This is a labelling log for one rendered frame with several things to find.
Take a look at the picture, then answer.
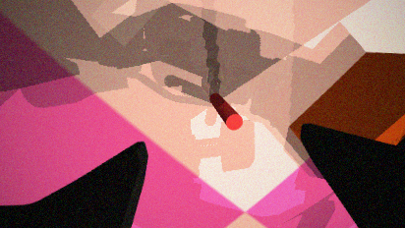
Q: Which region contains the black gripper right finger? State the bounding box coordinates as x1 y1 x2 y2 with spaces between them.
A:
301 124 405 228

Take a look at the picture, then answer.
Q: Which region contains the red peg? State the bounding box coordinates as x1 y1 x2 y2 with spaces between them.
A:
209 93 243 131

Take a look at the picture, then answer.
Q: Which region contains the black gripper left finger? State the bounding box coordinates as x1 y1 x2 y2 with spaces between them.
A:
0 142 148 228

